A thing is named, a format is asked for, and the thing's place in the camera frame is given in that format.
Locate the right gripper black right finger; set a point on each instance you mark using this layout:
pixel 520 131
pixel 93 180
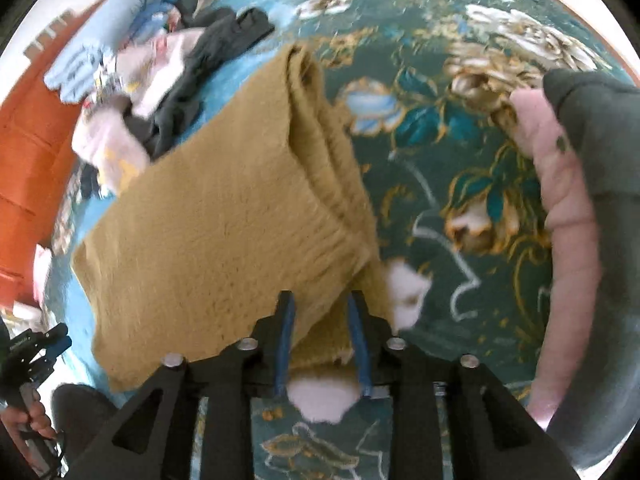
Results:
pixel 451 419

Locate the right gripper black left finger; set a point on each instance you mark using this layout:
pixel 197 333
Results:
pixel 152 435

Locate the olive green knit sweater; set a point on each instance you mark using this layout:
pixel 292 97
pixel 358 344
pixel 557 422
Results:
pixel 266 197

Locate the person's left hand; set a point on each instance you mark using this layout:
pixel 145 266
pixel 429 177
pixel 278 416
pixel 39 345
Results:
pixel 36 418

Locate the pink checked cloth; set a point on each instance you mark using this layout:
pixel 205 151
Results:
pixel 40 272

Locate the pink folded garment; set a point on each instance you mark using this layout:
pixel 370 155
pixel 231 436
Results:
pixel 572 226

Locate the orange wooden headboard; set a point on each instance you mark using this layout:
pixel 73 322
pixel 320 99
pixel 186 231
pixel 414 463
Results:
pixel 36 162

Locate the beige fuzzy scarf yellow letters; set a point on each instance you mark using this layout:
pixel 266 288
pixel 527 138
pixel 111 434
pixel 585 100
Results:
pixel 102 139

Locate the colourful cartoon print garment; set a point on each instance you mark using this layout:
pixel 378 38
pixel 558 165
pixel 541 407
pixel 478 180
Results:
pixel 108 88

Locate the white fleece garment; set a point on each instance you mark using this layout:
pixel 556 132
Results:
pixel 148 71

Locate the dark grey folded garment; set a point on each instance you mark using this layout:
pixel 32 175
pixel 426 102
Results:
pixel 601 118

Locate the light blue folded quilt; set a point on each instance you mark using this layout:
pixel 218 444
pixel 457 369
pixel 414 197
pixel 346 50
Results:
pixel 71 74

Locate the black garment white stripes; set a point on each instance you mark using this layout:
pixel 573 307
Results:
pixel 228 35

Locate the teal floral bedspread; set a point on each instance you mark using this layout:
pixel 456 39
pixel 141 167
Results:
pixel 458 209

